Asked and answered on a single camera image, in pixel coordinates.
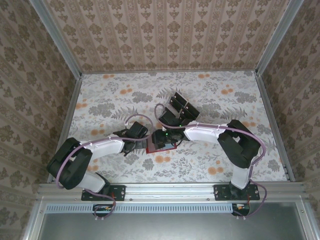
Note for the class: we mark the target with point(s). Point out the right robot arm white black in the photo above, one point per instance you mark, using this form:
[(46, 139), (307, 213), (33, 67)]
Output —
[(202, 133)]

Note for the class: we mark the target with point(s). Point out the small electronics board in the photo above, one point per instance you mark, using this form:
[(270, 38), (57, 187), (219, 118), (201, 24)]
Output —
[(241, 208), (103, 208)]

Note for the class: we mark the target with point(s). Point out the black card with pink chip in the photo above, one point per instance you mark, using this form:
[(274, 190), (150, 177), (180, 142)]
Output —
[(189, 114), (176, 103), (193, 108), (180, 97)]

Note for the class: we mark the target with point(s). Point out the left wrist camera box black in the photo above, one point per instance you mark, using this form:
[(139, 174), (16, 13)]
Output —
[(136, 130)]

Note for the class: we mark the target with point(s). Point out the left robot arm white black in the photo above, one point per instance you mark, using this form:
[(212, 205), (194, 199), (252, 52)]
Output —
[(107, 150)]

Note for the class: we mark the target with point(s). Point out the aluminium table side rail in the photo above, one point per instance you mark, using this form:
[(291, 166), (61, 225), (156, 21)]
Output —
[(274, 125), (71, 105)]

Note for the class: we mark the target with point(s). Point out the floral patterned table cover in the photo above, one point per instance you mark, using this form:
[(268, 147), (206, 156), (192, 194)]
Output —
[(175, 172)]

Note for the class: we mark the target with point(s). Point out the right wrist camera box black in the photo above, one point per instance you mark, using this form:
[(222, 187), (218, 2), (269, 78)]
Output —
[(172, 119)]

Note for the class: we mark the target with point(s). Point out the light blue credit card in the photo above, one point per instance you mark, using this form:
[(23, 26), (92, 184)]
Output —
[(170, 145)]

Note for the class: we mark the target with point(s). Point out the aluminium frame corner post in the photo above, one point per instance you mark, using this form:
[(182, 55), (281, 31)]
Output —
[(59, 37), (278, 37)]

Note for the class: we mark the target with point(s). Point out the red card holder wallet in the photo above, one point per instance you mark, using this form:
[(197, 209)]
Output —
[(162, 151)]

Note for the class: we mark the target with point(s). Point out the black slotted holder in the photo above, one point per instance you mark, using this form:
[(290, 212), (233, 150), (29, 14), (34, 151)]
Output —
[(169, 103)]

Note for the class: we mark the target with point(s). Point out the aluminium front mounting rail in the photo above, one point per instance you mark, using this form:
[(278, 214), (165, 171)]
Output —
[(170, 191)]

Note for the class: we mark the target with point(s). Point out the grey metal sheet panel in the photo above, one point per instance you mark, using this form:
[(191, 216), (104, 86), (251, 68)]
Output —
[(162, 227)]

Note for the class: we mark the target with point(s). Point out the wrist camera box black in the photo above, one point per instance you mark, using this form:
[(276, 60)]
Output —
[(172, 119), (136, 130)]

